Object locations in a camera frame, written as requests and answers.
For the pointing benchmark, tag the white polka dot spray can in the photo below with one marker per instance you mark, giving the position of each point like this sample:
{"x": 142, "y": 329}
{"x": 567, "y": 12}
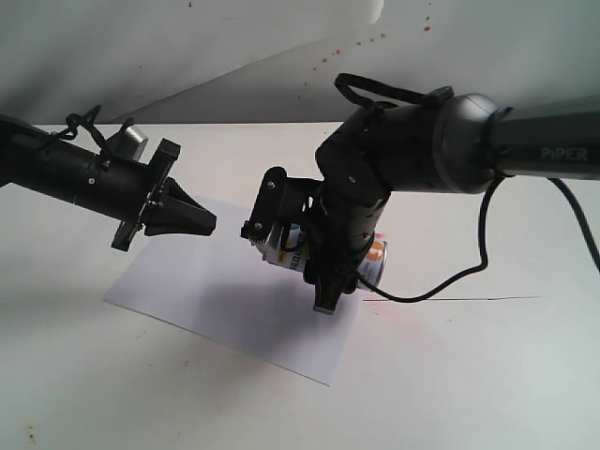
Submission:
{"x": 295, "y": 254}

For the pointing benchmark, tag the white backdrop sheet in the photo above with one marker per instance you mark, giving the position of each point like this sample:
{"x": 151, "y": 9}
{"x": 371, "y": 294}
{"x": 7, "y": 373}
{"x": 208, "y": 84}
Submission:
{"x": 276, "y": 61}

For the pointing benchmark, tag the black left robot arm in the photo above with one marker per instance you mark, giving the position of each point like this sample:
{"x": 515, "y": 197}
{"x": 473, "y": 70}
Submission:
{"x": 78, "y": 166}

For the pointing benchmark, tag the white paper sheet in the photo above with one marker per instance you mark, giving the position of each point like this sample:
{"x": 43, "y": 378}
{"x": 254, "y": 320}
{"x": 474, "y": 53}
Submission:
{"x": 219, "y": 287}

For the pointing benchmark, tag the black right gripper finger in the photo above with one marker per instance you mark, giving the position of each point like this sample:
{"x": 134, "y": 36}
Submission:
{"x": 354, "y": 271}
{"x": 327, "y": 292}

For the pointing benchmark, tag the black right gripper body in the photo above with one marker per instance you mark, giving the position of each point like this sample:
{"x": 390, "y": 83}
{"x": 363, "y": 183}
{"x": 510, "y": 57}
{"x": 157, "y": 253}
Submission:
{"x": 334, "y": 213}

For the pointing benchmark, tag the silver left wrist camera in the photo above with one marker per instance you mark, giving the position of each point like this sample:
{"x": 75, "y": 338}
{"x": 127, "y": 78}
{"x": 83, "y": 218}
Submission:
{"x": 129, "y": 141}

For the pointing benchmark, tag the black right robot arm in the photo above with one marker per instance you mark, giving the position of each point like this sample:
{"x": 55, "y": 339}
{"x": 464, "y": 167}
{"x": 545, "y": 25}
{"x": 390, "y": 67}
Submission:
{"x": 447, "y": 144}

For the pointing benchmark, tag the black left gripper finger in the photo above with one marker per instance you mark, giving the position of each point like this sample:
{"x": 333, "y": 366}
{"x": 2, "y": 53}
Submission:
{"x": 173, "y": 197}
{"x": 176, "y": 217}

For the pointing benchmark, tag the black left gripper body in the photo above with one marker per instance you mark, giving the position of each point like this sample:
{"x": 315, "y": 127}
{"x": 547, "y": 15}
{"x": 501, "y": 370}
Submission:
{"x": 154, "y": 175}

